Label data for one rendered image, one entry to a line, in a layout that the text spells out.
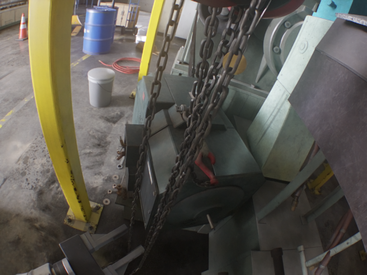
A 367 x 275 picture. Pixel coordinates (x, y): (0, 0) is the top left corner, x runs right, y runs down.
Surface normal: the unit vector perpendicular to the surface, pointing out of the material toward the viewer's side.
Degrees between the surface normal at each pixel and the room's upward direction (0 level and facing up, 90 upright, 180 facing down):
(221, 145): 0
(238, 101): 90
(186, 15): 90
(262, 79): 90
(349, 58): 78
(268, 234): 0
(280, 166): 72
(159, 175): 45
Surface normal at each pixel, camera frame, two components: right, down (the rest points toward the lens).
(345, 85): -0.96, -0.25
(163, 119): -0.47, -0.53
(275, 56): -0.07, 0.64
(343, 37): -0.88, -0.40
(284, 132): 0.02, 0.38
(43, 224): 0.27, -0.73
